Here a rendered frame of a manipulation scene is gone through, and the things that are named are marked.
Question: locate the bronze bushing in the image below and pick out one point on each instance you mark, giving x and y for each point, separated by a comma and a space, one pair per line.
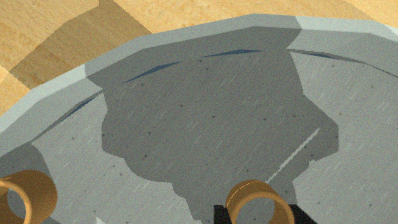
37, 191
248, 190

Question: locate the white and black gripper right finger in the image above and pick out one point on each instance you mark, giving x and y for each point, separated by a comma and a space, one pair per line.
300, 216

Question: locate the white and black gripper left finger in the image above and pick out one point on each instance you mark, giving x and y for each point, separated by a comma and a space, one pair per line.
221, 215

